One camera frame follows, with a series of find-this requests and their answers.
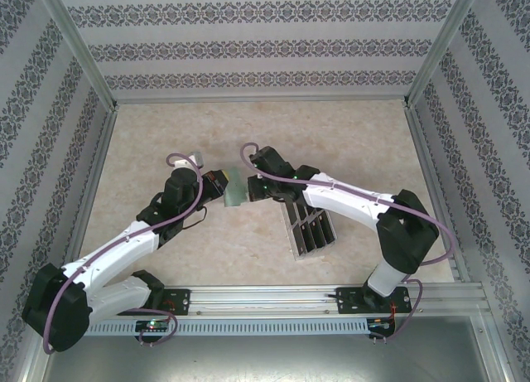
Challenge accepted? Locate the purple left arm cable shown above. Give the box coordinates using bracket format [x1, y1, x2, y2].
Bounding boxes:
[42, 152, 206, 355]

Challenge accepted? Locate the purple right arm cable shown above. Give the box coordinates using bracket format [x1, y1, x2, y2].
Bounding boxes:
[240, 142, 455, 346]

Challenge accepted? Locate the slotted grey cable duct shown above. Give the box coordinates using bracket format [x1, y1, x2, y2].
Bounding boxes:
[86, 317, 370, 336]

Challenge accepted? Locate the thin black cable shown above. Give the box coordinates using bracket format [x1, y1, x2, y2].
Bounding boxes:
[181, 206, 209, 235]

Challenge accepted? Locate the aluminium extrusion rail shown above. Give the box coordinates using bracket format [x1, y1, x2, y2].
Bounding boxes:
[115, 283, 486, 317]

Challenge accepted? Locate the aluminium frame rail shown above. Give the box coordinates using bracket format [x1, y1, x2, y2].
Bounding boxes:
[61, 106, 121, 288]
[403, 102, 473, 284]

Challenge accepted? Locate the aluminium frame post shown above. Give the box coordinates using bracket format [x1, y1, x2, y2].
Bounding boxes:
[407, 0, 484, 109]
[31, 0, 120, 110]

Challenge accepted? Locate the grey metal panel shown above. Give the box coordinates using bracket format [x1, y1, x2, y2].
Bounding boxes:
[41, 315, 506, 382]

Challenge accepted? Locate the aluminium frame bar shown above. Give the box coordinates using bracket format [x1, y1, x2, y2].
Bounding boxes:
[470, 282, 513, 382]
[16, 344, 55, 382]

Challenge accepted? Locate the green card holder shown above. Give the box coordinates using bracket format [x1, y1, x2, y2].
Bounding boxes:
[222, 165, 250, 209]

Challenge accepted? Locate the short purple cable loop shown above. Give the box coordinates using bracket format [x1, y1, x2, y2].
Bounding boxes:
[138, 311, 179, 346]

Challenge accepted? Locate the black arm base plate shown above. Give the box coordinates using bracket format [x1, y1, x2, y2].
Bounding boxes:
[335, 286, 410, 316]
[161, 288, 192, 317]

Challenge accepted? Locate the black slotted rack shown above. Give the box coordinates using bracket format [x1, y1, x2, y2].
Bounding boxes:
[281, 198, 340, 262]

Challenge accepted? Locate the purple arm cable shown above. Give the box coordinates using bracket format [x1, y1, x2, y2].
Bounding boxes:
[42, 152, 206, 355]
[240, 142, 455, 346]

